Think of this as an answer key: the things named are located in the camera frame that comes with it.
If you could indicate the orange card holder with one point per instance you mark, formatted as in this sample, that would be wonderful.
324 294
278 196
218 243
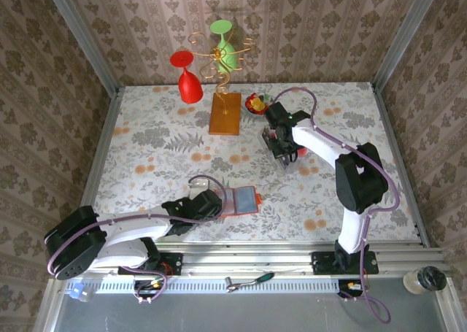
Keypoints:
246 200

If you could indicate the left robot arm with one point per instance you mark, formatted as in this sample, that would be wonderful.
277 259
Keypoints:
76 244

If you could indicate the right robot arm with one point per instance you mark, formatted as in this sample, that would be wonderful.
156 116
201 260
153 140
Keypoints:
359 178

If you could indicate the red circle credit card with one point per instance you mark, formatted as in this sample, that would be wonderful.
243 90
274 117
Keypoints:
268 134
303 151

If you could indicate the patterned candy bowl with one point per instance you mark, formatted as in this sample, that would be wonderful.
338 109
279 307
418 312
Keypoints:
255 112

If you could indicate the yellow wrapped candy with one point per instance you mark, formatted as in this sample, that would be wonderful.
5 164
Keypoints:
257 103

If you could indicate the red wrapped candy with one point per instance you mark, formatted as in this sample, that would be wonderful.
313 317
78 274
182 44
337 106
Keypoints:
250 101

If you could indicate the floral patterned tablecloth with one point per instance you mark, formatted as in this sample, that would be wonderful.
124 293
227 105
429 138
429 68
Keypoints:
164 157

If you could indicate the black power connector box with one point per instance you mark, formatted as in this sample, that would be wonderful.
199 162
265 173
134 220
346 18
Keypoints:
350 286
146 286

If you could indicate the red wine glass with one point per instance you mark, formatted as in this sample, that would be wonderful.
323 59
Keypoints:
189 87

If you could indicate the green wine glass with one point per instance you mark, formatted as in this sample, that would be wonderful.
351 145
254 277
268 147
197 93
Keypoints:
220 27

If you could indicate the blue white connector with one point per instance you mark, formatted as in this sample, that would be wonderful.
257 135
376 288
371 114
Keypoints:
78 292

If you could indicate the clear plastic cup dark lid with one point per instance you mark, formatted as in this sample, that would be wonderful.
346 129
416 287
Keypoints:
425 280

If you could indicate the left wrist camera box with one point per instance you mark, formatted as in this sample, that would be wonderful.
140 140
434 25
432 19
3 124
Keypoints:
198 185

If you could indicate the wide aluminium mounting rail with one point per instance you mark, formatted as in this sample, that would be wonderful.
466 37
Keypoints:
248 261

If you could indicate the aluminium table side rail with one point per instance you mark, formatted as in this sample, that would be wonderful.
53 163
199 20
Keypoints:
106 135
397 157

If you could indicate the aluminium frame post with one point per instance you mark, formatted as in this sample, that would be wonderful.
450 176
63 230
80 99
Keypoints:
405 36
80 36

